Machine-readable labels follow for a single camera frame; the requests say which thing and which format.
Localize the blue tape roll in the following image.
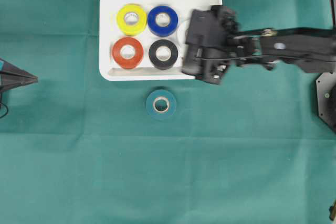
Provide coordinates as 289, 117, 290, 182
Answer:
147, 5, 179, 37

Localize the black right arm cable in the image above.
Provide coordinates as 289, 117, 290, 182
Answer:
195, 53, 279, 63

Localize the green tape roll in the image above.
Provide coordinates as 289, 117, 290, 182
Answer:
145, 89, 177, 121

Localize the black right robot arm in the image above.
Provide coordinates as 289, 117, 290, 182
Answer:
181, 5, 335, 130

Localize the green table cloth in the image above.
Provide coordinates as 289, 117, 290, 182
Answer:
1, 0, 335, 223

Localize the white tape roll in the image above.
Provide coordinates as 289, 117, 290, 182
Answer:
176, 19, 190, 49

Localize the yellow tape roll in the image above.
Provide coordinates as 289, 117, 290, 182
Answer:
117, 4, 147, 36

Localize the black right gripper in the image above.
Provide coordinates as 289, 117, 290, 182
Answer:
181, 5, 238, 85

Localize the white rectangular plastic tray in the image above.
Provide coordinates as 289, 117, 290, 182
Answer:
99, 0, 223, 81

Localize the black tape roll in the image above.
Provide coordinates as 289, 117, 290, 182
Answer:
149, 39, 179, 70

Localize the red tape roll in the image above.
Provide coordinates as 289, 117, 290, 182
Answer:
111, 37, 144, 69

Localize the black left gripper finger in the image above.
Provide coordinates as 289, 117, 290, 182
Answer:
1, 77, 38, 93
1, 59, 37, 79

